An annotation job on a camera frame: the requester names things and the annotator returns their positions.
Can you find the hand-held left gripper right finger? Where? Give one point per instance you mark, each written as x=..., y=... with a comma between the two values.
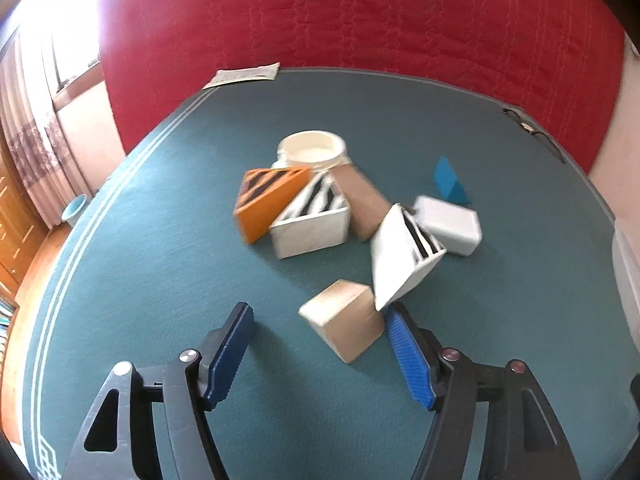
x=410, y=355

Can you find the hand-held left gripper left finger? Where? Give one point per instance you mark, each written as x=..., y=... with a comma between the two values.
x=227, y=355

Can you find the light wooden cube block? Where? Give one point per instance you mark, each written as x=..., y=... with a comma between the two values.
x=345, y=320

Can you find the orange striped triangular block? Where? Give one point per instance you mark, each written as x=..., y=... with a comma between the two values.
x=260, y=220

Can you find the brown wooden rectangular block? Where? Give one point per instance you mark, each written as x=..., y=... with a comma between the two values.
x=365, y=205

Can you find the white striped triangular block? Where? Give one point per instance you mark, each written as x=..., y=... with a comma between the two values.
x=395, y=255
x=310, y=235

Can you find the white rectangular block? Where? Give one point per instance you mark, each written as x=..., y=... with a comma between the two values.
x=450, y=225

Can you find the teal table mat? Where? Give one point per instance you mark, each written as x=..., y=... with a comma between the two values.
x=175, y=210

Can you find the blue triangular prism block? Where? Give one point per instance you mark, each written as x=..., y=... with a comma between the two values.
x=450, y=185

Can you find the light blue bin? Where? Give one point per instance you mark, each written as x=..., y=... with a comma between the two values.
x=75, y=210

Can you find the white cup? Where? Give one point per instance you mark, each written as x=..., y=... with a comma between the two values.
x=312, y=147

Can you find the bookshelf with books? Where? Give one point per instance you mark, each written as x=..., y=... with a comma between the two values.
x=5, y=325

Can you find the white rounded object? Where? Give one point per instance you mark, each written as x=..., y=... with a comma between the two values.
x=627, y=280

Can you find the wooden door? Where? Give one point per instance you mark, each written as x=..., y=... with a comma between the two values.
x=15, y=230

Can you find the printed paper sheet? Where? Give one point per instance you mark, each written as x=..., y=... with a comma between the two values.
x=245, y=75

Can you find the patterned pink curtain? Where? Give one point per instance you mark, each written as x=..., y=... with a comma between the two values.
x=35, y=125

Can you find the red quilted blanket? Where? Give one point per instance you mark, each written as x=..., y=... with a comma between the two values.
x=350, y=15

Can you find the bright window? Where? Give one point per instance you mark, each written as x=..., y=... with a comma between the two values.
x=75, y=45

